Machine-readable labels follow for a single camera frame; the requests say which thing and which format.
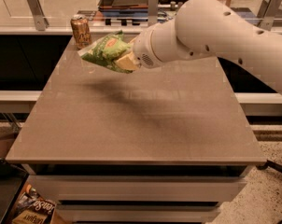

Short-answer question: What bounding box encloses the green jalapeno chip bag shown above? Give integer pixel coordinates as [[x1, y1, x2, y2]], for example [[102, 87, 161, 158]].
[[78, 30, 132, 74]]

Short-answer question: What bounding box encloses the metal glass bracket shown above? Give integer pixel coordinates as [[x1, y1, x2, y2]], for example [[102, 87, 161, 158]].
[[26, 0, 49, 31], [148, 0, 159, 26], [258, 0, 282, 31]]

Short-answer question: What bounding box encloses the white drawer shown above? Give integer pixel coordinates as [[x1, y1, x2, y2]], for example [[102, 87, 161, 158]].
[[29, 175, 246, 202], [57, 205, 219, 223]]

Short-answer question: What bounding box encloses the upper white drawer front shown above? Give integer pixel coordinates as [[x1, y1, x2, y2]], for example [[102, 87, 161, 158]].
[[29, 175, 246, 202]]

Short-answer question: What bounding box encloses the left metal glass bracket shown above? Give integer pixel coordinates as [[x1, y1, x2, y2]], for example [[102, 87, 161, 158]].
[[26, 0, 49, 31]]

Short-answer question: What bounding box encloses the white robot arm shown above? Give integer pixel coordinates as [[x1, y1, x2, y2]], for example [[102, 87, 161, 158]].
[[116, 0, 282, 95]]

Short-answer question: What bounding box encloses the right metal glass bracket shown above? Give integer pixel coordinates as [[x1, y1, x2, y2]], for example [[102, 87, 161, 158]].
[[258, 0, 282, 31]]

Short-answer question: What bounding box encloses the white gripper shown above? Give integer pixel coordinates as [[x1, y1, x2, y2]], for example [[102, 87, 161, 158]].
[[115, 26, 162, 71]]

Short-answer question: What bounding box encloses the middle metal glass bracket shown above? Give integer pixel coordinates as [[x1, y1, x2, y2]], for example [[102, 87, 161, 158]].
[[148, 0, 159, 26]]

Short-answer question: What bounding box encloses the lower white drawer front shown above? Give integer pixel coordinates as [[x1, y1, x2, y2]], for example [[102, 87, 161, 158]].
[[57, 205, 219, 223]]

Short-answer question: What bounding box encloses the orange soda can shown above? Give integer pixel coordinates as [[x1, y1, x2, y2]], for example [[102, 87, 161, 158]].
[[70, 14, 92, 49]]

